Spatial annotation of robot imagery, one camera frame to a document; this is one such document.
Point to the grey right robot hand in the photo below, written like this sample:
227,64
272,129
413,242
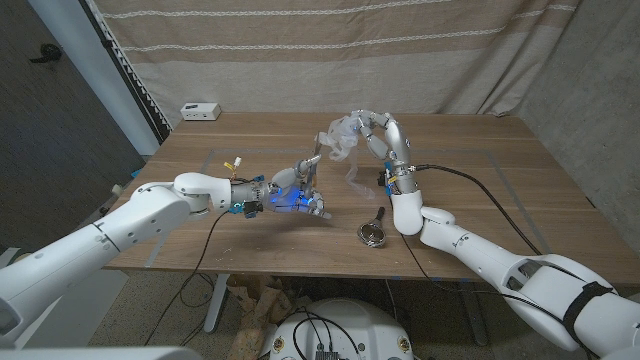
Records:
397,142

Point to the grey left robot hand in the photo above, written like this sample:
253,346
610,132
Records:
285,192

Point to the clear tape wad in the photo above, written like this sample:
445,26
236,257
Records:
342,137

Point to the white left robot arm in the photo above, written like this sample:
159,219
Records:
150,215

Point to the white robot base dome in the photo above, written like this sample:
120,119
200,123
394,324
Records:
380,325

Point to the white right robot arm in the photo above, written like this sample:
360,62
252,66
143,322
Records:
470,250

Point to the crumpled brown paper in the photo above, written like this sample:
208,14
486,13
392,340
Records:
260,305

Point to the white power strip box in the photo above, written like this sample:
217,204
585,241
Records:
200,111

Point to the white table leg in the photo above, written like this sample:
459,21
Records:
216,305

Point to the beige striped curtain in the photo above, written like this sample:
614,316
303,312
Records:
250,60

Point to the small blue object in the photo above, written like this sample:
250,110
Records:
136,174

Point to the small white roll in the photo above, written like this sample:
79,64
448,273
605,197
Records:
117,190

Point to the grey table leg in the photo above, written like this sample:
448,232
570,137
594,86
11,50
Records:
472,315

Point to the black zigzag edged strip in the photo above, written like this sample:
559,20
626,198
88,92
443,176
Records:
128,70

